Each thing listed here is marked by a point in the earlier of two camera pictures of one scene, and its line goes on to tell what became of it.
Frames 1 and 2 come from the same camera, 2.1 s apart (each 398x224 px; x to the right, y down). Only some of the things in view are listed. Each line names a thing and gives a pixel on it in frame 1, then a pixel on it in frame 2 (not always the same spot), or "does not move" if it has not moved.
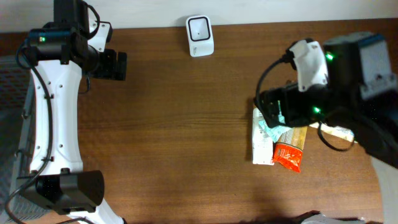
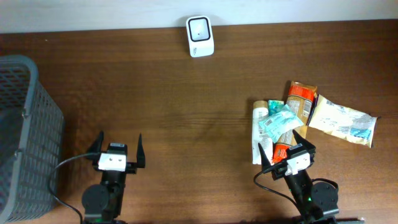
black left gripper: (116, 66) -> (132, 166)
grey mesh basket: (17, 205) does not move
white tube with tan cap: (262, 145) does not move
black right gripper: (269, 104) -> (278, 171)
